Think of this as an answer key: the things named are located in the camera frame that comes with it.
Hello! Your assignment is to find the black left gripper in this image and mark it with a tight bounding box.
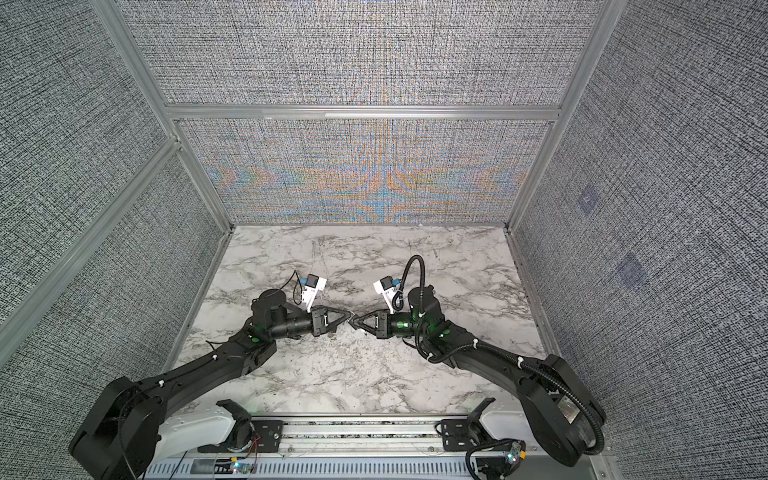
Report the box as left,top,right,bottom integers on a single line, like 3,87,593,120
272,306,352,343

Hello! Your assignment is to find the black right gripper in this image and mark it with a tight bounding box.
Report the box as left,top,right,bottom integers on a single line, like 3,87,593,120
354,308,430,342

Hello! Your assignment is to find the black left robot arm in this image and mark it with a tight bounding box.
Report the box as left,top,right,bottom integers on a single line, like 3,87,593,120
68,289,353,479

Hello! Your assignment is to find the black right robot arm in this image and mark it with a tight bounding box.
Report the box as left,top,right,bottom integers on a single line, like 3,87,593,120
350,286,606,466

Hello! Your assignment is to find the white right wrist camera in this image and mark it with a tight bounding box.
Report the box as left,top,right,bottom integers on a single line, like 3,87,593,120
373,276,404,314

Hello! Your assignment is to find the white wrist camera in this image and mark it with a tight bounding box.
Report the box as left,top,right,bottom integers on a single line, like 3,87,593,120
300,274,327,313
373,276,404,314

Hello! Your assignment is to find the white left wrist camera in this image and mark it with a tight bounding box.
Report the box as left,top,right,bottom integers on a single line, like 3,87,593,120
300,274,327,313

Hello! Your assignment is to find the aluminium front frame rail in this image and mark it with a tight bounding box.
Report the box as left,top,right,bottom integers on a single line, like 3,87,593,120
136,410,621,479

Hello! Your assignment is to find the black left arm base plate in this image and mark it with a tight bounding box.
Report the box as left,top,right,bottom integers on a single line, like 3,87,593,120
197,419,284,456

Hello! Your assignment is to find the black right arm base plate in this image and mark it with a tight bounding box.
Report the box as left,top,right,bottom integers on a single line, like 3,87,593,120
435,418,529,455

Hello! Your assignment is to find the black corrugated cable conduit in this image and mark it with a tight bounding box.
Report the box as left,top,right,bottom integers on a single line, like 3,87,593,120
398,254,606,456

